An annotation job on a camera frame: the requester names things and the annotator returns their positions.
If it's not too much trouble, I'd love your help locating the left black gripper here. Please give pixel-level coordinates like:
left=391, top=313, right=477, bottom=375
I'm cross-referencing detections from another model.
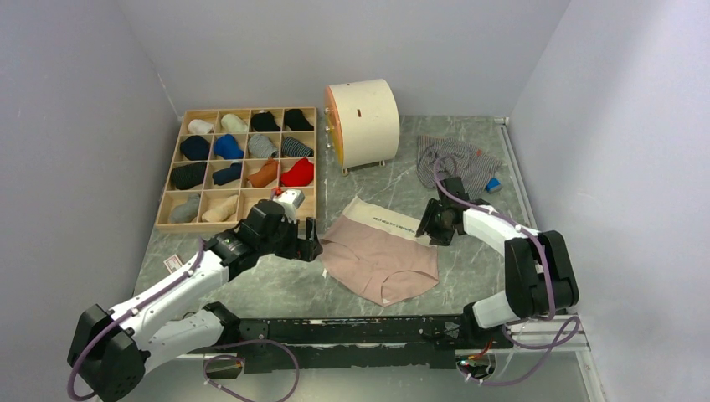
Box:
left=258, top=214, right=322, bottom=261

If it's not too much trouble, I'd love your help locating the pink beige underwear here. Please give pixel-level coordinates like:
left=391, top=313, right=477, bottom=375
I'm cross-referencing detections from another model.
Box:
left=319, top=197, right=439, bottom=307

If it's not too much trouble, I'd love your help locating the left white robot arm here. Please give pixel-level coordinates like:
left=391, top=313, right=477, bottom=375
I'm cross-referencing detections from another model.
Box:
left=66, top=193, right=322, bottom=401

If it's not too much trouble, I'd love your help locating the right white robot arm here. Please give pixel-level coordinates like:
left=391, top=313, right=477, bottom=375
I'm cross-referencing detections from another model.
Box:
left=416, top=177, right=579, bottom=348

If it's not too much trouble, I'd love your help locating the grey striped underwear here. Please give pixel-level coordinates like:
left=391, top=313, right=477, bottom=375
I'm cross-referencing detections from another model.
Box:
left=416, top=135, right=502, bottom=198

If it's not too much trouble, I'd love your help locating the blue small object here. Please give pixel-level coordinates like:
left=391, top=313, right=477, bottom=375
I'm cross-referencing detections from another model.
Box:
left=485, top=178, right=502, bottom=193

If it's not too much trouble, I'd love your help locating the red rolled sock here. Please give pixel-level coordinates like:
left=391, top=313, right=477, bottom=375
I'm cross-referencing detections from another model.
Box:
left=280, top=158, right=315, bottom=188

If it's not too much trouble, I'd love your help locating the orange rolled sock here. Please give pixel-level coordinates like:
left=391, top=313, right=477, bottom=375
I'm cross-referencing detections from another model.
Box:
left=247, top=158, right=279, bottom=188

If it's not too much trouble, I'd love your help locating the striped dark rolled sock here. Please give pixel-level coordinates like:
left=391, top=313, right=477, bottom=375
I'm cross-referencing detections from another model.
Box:
left=281, top=137, right=314, bottom=158

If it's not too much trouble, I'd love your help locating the dark navy rolled sock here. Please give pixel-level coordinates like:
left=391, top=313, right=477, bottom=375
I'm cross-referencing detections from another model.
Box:
left=212, top=162, right=242, bottom=186

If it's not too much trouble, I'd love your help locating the wooden compartment tray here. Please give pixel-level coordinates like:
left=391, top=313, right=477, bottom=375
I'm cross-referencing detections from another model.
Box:
left=155, top=106, right=318, bottom=234

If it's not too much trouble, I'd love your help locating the cream cylindrical drum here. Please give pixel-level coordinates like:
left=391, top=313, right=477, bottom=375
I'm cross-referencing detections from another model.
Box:
left=324, top=79, right=400, bottom=176

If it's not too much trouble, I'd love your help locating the light grey rolled sock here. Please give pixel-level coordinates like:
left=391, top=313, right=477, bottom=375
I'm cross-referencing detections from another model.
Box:
left=168, top=193, right=201, bottom=224

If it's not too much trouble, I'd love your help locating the black rolled sock right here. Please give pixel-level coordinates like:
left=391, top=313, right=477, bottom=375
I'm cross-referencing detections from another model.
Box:
left=284, top=109, right=314, bottom=131

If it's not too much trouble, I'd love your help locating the blue rolled sock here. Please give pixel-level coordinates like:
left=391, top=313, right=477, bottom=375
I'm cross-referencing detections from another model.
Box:
left=214, top=134, right=244, bottom=160

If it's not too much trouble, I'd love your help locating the red white small card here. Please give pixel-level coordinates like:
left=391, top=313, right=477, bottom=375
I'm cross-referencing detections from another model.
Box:
left=163, top=254, right=183, bottom=273

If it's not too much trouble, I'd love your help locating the black ribbed rolled sock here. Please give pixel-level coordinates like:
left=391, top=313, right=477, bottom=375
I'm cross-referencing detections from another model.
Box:
left=169, top=161, right=208, bottom=190

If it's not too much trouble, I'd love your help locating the cream rolled sock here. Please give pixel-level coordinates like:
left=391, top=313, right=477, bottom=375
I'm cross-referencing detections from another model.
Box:
left=220, top=113, right=249, bottom=133

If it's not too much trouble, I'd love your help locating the white rolled sock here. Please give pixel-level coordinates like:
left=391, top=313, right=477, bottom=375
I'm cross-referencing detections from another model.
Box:
left=188, top=119, right=214, bottom=135

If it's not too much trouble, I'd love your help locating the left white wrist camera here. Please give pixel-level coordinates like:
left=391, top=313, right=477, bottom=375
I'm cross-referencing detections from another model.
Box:
left=271, top=189, right=306, bottom=217

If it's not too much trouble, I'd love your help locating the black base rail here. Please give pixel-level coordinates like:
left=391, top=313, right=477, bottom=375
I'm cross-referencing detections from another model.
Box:
left=183, top=315, right=514, bottom=374

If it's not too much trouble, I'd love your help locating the aluminium frame rail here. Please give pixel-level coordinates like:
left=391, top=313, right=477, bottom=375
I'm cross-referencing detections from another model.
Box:
left=143, top=315, right=582, bottom=390

